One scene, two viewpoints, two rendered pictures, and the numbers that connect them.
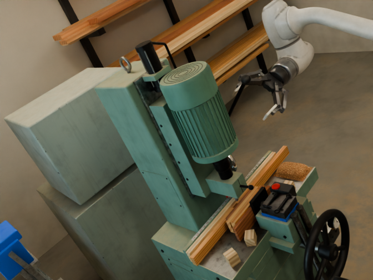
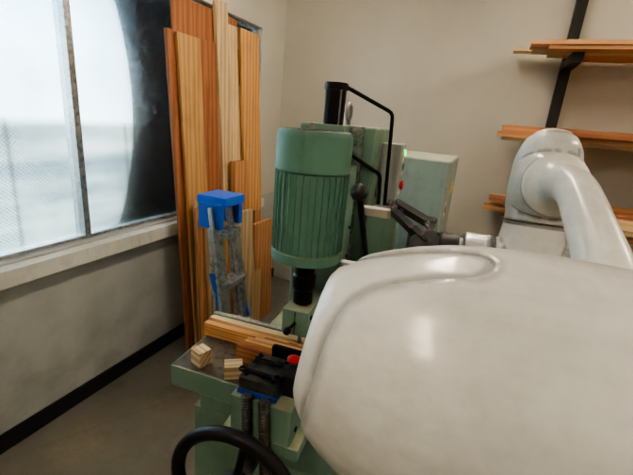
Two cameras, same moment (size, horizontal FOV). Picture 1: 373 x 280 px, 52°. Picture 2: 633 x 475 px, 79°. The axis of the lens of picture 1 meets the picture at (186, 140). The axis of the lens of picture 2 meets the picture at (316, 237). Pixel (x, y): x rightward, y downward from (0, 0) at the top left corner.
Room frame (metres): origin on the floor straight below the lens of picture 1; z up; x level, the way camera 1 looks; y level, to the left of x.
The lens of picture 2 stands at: (0.65, -0.82, 1.53)
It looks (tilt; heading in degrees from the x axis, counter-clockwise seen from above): 17 degrees down; 53
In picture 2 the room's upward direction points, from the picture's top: 5 degrees clockwise
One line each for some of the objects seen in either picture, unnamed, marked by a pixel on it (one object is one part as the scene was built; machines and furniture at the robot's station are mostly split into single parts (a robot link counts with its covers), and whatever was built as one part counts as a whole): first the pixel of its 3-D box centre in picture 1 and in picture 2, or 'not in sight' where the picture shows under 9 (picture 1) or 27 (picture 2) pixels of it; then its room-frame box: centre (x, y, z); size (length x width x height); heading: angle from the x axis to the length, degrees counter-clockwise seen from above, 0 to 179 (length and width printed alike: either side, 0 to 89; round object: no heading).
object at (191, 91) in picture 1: (200, 113); (310, 197); (1.18, -0.08, 1.35); 0.18 x 0.18 x 0.31
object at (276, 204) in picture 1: (280, 200); (276, 374); (1.04, -0.21, 0.99); 0.13 x 0.11 x 0.06; 126
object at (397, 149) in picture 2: not in sight; (391, 170); (1.53, -0.01, 1.40); 0.10 x 0.06 x 0.16; 36
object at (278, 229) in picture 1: (284, 215); (272, 401); (1.03, -0.20, 0.91); 0.15 x 0.14 x 0.09; 126
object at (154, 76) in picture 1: (152, 66); (333, 118); (1.30, 0.00, 1.53); 0.08 x 0.08 x 0.17; 36
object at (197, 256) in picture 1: (245, 199); (312, 355); (1.21, -0.11, 0.92); 0.67 x 0.02 x 0.04; 126
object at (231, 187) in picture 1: (227, 184); (304, 314); (1.20, -0.07, 1.03); 0.14 x 0.07 x 0.09; 36
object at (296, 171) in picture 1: (291, 168); not in sight; (1.26, -0.34, 0.92); 0.14 x 0.09 x 0.04; 36
